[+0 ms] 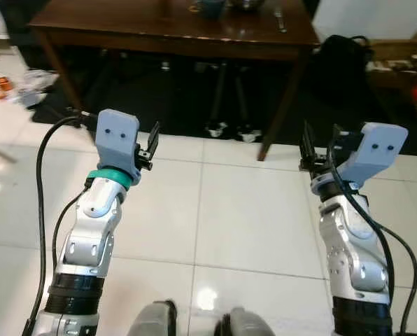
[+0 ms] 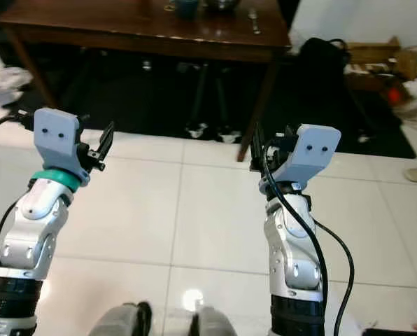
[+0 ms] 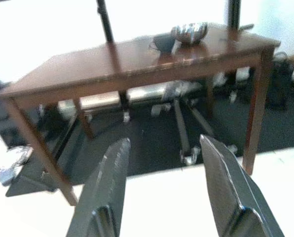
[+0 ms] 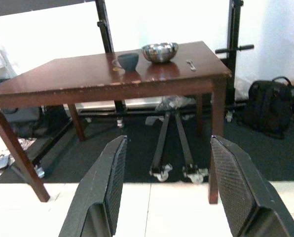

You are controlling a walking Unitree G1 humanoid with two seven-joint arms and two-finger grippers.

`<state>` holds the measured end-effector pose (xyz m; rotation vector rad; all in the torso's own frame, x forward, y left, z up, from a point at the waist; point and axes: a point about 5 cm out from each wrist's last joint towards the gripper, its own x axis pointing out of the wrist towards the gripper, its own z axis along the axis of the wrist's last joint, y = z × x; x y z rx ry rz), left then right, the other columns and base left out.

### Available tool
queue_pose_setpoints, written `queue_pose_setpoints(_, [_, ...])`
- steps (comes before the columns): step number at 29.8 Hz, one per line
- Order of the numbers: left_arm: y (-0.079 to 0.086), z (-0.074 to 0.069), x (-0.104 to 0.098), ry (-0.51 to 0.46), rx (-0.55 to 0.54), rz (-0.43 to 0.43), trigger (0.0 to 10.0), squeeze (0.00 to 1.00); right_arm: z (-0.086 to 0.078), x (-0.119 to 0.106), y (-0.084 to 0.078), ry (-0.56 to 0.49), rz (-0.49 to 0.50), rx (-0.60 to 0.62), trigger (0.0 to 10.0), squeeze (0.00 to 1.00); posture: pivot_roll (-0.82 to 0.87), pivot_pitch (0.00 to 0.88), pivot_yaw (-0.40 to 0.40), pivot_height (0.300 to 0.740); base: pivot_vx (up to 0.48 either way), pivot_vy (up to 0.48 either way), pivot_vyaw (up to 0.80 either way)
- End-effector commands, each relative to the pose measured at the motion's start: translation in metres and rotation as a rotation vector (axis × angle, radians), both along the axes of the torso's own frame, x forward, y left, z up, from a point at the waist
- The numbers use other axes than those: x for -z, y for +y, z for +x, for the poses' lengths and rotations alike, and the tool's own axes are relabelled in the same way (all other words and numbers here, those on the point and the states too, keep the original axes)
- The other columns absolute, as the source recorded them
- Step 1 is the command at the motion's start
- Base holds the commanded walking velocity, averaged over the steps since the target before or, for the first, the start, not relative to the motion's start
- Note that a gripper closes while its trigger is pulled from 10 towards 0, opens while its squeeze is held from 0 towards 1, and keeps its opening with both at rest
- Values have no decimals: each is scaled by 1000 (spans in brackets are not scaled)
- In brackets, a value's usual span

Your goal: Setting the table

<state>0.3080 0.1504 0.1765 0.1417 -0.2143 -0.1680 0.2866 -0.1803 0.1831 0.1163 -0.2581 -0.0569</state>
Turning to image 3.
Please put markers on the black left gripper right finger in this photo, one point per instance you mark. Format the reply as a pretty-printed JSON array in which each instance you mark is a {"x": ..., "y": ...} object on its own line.
[{"x": 226, "y": 187}]

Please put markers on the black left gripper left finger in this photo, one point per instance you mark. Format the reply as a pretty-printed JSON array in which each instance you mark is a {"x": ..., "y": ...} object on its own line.
[{"x": 105, "y": 192}]

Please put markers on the dark blue cup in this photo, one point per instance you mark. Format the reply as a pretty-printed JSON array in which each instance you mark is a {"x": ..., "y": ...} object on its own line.
[{"x": 164, "y": 43}]

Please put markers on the black floor rug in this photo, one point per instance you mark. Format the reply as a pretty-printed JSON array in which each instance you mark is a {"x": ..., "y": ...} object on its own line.
[{"x": 152, "y": 138}]

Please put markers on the grey office chair base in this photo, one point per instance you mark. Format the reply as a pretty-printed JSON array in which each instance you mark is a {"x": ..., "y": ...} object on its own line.
[{"x": 182, "y": 128}]

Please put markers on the blue white clutter pile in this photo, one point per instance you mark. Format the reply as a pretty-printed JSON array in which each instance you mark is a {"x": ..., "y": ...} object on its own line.
[{"x": 11, "y": 168}]

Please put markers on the black bag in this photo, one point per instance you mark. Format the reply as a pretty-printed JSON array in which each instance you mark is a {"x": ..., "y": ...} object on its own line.
[{"x": 281, "y": 74}]

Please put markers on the brown wooden table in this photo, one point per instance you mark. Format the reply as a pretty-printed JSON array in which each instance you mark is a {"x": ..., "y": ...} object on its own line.
[{"x": 112, "y": 61}]

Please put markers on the shiny steel bowl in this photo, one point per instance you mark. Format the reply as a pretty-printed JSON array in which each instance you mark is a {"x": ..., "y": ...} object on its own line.
[{"x": 189, "y": 33}]

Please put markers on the upright black stand pole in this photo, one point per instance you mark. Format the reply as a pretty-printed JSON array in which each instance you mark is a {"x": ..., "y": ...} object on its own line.
[{"x": 105, "y": 19}]

